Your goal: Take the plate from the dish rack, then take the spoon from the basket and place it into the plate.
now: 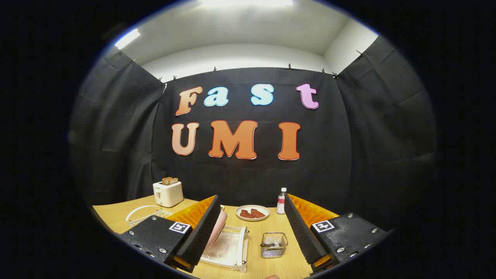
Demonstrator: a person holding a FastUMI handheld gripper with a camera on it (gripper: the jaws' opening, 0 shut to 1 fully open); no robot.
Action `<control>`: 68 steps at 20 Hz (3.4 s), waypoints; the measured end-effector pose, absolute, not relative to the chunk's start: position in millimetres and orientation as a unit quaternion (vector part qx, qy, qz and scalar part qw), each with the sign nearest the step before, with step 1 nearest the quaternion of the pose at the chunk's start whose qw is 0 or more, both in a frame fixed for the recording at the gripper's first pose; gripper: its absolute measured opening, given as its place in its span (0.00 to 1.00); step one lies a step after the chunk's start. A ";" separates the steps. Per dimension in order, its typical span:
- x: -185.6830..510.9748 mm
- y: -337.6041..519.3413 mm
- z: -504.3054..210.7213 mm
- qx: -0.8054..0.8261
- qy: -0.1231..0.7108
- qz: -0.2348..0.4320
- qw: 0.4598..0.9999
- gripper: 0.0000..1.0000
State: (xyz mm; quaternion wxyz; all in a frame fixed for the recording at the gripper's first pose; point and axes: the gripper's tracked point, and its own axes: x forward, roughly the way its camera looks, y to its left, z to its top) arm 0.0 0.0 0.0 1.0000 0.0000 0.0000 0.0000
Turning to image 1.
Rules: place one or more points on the toast slices in toaster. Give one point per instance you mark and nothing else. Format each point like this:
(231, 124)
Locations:
(169, 180)

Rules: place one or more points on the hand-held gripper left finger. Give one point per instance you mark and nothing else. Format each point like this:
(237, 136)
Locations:
(201, 236)

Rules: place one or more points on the black backdrop cloth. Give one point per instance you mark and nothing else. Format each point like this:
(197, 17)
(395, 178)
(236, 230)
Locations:
(240, 178)

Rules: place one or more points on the white toaster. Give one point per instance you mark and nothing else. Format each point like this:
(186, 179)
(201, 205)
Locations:
(168, 194)

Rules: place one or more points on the white plate with meat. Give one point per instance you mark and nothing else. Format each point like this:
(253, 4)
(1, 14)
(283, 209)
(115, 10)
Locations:
(252, 218)

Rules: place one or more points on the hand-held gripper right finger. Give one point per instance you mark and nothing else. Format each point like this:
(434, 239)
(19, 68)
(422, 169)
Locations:
(300, 232)

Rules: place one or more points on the ceiling light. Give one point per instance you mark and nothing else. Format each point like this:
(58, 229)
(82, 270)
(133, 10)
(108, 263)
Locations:
(127, 38)

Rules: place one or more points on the brown meat piece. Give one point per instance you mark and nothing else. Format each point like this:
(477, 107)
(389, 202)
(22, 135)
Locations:
(246, 214)
(258, 213)

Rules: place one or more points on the pink plate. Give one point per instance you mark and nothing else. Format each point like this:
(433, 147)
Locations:
(218, 228)

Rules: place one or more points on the clear bottle with red label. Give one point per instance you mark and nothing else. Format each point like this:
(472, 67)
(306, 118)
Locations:
(281, 203)

